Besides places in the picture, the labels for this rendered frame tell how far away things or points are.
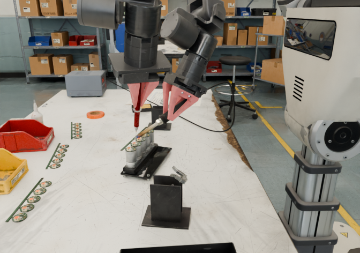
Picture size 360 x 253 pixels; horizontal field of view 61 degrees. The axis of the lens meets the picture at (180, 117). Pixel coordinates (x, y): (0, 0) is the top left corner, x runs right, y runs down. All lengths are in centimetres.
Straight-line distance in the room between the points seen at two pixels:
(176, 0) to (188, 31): 468
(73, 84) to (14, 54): 462
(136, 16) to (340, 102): 52
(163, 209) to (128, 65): 26
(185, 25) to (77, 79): 79
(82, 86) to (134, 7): 90
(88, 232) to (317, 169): 65
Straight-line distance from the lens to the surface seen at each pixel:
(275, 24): 425
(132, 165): 70
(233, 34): 503
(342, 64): 74
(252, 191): 67
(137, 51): 52
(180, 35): 64
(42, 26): 570
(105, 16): 50
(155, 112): 95
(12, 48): 595
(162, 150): 80
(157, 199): 54
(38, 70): 535
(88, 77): 134
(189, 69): 66
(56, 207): 65
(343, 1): 91
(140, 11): 49
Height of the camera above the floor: 110
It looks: 20 degrees down
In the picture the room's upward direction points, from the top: straight up
